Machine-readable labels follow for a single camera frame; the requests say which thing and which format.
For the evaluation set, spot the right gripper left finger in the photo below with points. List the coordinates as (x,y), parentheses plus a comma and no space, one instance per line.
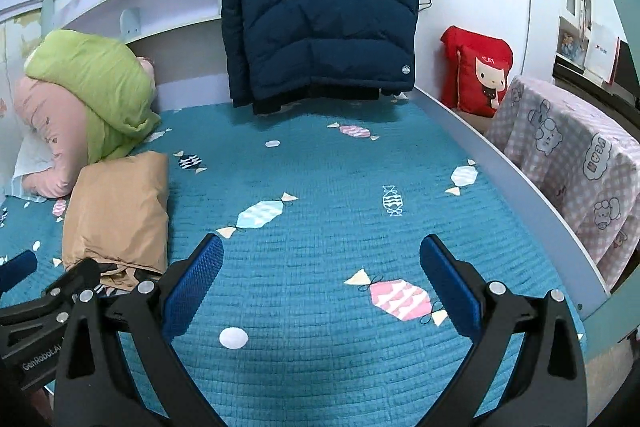
(117,366)

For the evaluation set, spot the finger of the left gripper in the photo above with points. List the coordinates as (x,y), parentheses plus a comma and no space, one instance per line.
(14,270)

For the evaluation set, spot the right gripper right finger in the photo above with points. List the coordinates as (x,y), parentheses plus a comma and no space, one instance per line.
(525,365)

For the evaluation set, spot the tan jacket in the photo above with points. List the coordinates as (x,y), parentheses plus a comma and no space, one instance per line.
(117,216)

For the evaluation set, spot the pink pillow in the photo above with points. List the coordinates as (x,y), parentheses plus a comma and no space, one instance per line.
(55,147)

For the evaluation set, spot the green blanket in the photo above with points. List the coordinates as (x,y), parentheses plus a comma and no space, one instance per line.
(105,75)

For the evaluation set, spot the teal quilted bedspread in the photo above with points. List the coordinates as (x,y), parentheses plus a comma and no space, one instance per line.
(321,314)

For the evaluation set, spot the red cartoon cushion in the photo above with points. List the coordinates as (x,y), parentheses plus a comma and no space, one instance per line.
(478,69)

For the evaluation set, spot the white wardrobe cabinet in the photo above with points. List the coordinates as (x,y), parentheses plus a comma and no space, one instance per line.
(587,34)

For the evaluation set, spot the navy puffer jacket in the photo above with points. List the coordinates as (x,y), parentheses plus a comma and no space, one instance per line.
(282,51)

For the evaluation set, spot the white bed side rail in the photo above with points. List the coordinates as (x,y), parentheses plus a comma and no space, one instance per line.
(579,274)

